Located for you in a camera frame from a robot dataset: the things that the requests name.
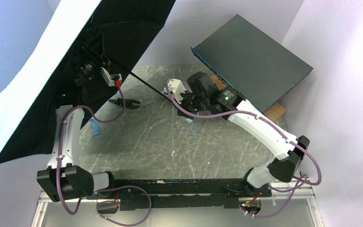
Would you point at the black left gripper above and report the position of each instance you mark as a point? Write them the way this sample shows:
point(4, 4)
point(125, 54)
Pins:
point(91, 58)

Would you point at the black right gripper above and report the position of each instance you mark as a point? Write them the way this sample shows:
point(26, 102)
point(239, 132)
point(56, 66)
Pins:
point(187, 95)

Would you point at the light blue folding umbrella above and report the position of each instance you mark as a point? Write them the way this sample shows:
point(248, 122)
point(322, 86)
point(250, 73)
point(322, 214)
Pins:
point(82, 38)

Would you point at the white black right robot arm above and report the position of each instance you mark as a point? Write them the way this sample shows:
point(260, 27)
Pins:
point(199, 93)

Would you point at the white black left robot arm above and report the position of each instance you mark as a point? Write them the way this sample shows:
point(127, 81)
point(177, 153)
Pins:
point(68, 150)

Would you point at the brown wooden board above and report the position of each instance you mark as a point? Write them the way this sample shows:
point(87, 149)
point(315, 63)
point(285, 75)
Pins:
point(275, 112)

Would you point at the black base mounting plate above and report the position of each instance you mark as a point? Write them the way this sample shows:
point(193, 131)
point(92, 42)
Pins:
point(181, 193)

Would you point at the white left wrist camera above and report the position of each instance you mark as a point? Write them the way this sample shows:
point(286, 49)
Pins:
point(112, 80)

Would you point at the green handled pliers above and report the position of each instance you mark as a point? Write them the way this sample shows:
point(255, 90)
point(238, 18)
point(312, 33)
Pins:
point(129, 103)

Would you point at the dark grey network switch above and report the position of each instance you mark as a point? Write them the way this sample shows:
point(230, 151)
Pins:
point(252, 62)

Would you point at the aluminium front rail frame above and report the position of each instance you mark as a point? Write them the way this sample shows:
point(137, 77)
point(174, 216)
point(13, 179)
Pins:
point(290, 205)

